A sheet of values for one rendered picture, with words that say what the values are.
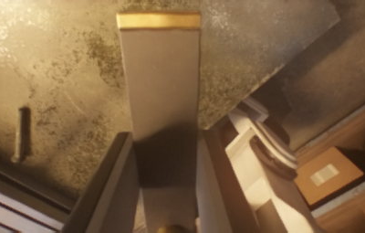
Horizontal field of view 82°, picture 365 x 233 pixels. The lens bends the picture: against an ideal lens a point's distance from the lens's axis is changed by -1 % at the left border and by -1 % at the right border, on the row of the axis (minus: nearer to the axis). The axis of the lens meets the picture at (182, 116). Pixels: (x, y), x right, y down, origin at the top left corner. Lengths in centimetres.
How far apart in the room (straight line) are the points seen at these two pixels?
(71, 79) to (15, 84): 5
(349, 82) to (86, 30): 139
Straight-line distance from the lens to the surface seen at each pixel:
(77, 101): 21
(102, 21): 18
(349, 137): 149
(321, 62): 132
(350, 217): 129
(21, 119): 23
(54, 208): 28
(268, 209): 53
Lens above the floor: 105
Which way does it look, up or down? 62 degrees down
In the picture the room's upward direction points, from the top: 175 degrees clockwise
